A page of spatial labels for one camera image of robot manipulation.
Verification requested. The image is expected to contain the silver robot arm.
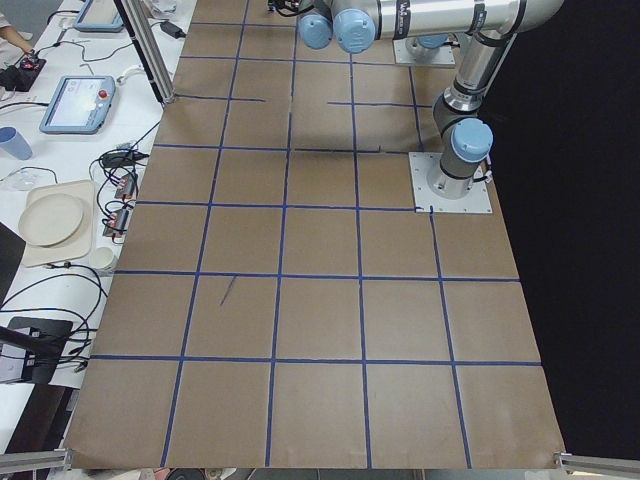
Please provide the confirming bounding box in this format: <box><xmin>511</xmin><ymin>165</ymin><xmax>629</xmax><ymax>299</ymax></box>
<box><xmin>270</xmin><ymin>0</ymin><xmax>562</xmax><ymax>198</ymax></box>

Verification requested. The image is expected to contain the person forearm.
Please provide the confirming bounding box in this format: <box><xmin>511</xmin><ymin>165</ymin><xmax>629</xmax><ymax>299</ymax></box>
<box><xmin>0</xmin><ymin>24</ymin><xmax>33</xmax><ymax>54</ymax></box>

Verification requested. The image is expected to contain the black monitor with stand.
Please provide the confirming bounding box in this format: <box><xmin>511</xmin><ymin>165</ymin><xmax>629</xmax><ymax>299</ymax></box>
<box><xmin>1</xmin><ymin>224</ymin><xmax>73</xmax><ymax>385</ymax></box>

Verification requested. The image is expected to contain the upper orange circuit board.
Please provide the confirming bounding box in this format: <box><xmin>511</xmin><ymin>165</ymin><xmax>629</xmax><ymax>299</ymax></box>
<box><xmin>114</xmin><ymin>172</ymin><xmax>138</xmax><ymax>200</ymax></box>

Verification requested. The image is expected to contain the orange circuit board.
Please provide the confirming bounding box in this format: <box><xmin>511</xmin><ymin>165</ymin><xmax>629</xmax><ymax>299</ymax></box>
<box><xmin>114</xmin><ymin>172</ymin><xmax>138</xmax><ymax>200</ymax></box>
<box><xmin>102</xmin><ymin>208</ymin><xmax>129</xmax><ymax>239</ymax></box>

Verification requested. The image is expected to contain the lower orange circuit board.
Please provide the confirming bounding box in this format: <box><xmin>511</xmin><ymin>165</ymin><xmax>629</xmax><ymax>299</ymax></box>
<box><xmin>102</xmin><ymin>208</ymin><xmax>129</xmax><ymax>239</ymax></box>

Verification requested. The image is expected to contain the white paper cup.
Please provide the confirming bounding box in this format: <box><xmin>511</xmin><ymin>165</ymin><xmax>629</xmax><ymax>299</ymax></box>
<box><xmin>89</xmin><ymin>247</ymin><xmax>118</xmax><ymax>275</ymax></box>

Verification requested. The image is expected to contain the beige rectangular tray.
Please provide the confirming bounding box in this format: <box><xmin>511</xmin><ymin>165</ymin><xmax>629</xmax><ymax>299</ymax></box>
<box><xmin>19</xmin><ymin>180</ymin><xmax>95</xmax><ymax>267</ymax></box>

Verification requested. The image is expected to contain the black power adapter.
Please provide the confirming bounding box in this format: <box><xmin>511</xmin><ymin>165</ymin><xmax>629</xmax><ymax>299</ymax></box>
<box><xmin>160</xmin><ymin>21</ymin><xmax>186</xmax><ymax>39</ymax></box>

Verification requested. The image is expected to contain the beige round plate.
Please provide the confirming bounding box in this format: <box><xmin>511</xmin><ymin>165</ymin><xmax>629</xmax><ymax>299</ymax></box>
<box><xmin>18</xmin><ymin>193</ymin><xmax>84</xmax><ymax>246</ymax></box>

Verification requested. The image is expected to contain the near teach pendant tablet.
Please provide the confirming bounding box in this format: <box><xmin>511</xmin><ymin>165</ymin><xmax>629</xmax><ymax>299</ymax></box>
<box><xmin>39</xmin><ymin>75</ymin><xmax>116</xmax><ymax>135</ymax></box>

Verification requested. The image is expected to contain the teach pendant tablet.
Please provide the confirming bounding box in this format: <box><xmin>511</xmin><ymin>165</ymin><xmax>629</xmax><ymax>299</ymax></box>
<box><xmin>39</xmin><ymin>75</ymin><xmax>116</xmax><ymax>135</ymax></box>
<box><xmin>74</xmin><ymin>0</ymin><xmax>124</xmax><ymax>33</ymax></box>

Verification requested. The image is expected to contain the far teach pendant tablet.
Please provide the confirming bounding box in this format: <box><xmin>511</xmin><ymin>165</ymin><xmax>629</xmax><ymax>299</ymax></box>
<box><xmin>74</xmin><ymin>0</ymin><xmax>124</xmax><ymax>33</ymax></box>

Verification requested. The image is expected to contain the blue plastic cup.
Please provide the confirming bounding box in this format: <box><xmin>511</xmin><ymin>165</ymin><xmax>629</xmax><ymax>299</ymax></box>
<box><xmin>0</xmin><ymin>126</ymin><xmax>33</xmax><ymax>161</ymax></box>

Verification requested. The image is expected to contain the black joystick controller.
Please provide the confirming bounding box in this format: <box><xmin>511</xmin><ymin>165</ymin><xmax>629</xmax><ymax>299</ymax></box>
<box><xmin>0</xmin><ymin>59</ymin><xmax>46</xmax><ymax>92</ymax></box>

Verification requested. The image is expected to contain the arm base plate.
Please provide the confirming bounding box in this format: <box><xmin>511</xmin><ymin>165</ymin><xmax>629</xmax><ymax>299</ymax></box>
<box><xmin>393</xmin><ymin>34</ymin><xmax>455</xmax><ymax>69</ymax></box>
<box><xmin>409</xmin><ymin>152</ymin><xmax>493</xmax><ymax>214</ymax></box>

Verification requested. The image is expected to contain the aluminium frame post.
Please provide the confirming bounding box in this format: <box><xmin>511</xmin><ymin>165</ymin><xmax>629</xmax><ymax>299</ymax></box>
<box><xmin>114</xmin><ymin>0</ymin><xmax>175</xmax><ymax>105</ymax></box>

